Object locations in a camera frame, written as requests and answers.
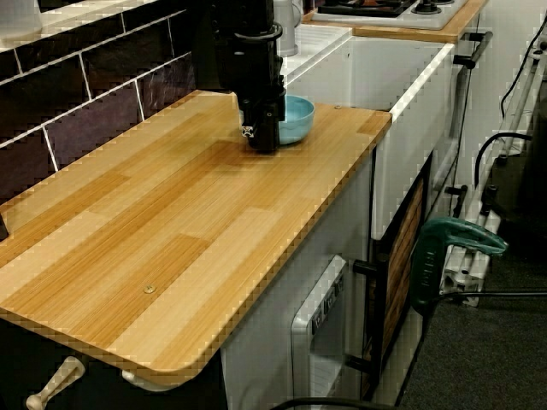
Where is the white bracket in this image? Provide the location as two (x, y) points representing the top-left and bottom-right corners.
(121, 367), (172, 393)

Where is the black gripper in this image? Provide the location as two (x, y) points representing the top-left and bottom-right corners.
(232, 23), (286, 151)

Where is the light blue bowl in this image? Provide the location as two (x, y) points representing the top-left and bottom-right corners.
(277, 94), (316, 146)

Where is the white toy kitchen sink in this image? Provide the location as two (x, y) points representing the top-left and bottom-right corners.
(279, 23), (456, 240)

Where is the black framed wooden door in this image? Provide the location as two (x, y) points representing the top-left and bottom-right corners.
(362, 151), (433, 396)

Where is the dark tall pillar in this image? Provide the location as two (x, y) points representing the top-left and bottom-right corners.
(191, 0), (240, 93)

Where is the black door handle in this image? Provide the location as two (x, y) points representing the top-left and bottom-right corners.
(344, 259), (390, 373)

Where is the black floor box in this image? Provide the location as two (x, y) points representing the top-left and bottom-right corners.
(486, 123), (547, 257)

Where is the black cable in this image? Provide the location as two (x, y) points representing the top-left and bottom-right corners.
(268, 395), (385, 410)
(473, 132), (534, 193)
(439, 290), (547, 301)

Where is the white dispenser panel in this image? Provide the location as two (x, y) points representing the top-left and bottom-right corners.
(290, 255), (348, 410)

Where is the white toy kitchen cabinet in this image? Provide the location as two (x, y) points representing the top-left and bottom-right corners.
(220, 149), (377, 410)

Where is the black oven handle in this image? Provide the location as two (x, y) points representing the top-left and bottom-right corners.
(452, 30), (493, 70)

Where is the green clamp handle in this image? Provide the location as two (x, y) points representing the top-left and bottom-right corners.
(409, 216), (510, 313)

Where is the pale grey toy faucet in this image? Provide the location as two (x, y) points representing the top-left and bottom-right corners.
(273, 0), (301, 58)

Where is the white toy stove top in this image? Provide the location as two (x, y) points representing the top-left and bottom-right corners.
(310, 0), (471, 31)

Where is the cream peg handle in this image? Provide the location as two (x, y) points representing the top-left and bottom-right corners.
(25, 355), (85, 410)

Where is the aluminium frame rail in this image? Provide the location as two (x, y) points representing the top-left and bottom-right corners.
(439, 42), (547, 308)

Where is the black handle bracket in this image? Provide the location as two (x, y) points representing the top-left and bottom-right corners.
(444, 183), (470, 219)

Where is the white toy oven cabinet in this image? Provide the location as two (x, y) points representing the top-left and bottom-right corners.
(429, 0), (547, 227)

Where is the black stove grate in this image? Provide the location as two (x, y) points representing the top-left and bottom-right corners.
(318, 0), (419, 19)

